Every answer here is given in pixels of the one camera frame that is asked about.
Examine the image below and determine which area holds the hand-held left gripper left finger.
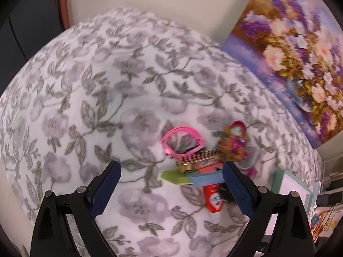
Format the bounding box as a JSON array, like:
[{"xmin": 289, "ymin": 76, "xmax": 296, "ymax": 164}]
[{"xmin": 30, "ymin": 161, "xmax": 122, "ymax": 257}]

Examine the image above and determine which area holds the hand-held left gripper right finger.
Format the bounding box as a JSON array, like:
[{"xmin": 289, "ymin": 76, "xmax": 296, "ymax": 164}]
[{"xmin": 222, "ymin": 161, "xmax": 315, "ymax": 257}]

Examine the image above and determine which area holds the red tube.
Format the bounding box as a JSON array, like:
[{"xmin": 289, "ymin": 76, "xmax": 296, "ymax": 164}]
[{"xmin": 204, "ymin": 183, "xmax": 226, "ymax": 215}]

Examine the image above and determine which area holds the orange blue green toy block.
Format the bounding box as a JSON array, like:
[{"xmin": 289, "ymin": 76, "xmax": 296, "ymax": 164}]
[{"xmin": 161, "ymin": 163, "xmax": 224, "ymax": 188}]

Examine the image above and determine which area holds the bear figurine with pink hat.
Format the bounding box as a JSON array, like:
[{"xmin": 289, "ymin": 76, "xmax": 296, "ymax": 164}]
[{"xmin": 217, "ymin": 120, "xmax": 250, "ymax": 162}]

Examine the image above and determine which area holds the gold harmonica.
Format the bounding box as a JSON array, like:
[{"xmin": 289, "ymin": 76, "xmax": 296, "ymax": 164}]
[{"xmin": 175, "ymin": 150, "xmax": 223, "ymax": 174}]

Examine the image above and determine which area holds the teal box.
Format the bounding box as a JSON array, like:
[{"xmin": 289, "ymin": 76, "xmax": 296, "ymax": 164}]
[{"xmin": 271, "ymin": 169, "xmax": 314, "ymax": 247}]

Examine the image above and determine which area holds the pink watch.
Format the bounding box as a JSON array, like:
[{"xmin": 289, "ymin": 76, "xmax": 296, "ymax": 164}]
[{"xmin": 161, "ymin": 127, "xmax": 206, "ymax": 159}]

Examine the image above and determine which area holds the black adapter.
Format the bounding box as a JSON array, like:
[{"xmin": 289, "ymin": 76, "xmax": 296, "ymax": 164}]
[{"xmin": 316, "ymin": 194, "xmax": 342, "ymax": 205}]

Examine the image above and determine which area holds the orange printed packet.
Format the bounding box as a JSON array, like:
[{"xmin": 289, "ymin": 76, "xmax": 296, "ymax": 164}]
[{"xmin": 311, "ymin": 209, "xmax": 339, "ymax": 239}]

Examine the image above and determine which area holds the grey floral blanket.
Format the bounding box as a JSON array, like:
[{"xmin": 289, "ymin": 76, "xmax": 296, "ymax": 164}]
[{"xmin": 0, "ymin": 7, "xmax": 322, "ymax": 257}]

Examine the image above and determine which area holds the floral painting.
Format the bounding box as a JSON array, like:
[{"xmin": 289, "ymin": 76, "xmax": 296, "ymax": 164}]
[{"xmin": 221, "ymin": 0, "xmax": 343, "ymax": 149}]

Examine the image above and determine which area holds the dark door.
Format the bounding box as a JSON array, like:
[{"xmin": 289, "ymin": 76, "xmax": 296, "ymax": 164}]
[{"xmin": 0, "ymin": 0, "xmax": 63, "ymax": 94}]

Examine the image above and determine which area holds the brown door frame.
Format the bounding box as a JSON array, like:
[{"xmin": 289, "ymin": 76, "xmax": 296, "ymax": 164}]
[{"xmin": 54, "ymin": 0, "xmax": 71, "ymax": 30}]

